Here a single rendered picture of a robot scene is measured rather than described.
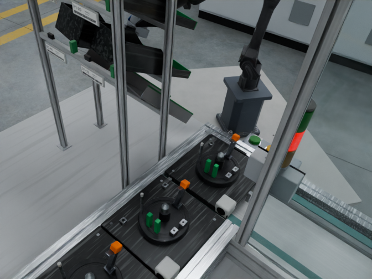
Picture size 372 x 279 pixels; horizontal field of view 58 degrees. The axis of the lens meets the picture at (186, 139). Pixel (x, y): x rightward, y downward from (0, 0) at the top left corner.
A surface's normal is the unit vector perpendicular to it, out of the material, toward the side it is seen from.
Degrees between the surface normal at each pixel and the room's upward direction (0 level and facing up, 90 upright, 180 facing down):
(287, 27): 90
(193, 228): 0
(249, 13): 90
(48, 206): 0
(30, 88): 0
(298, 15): 90
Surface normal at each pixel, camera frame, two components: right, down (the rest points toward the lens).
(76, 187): 0.10, -0.72
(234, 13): -0.49, 0.57
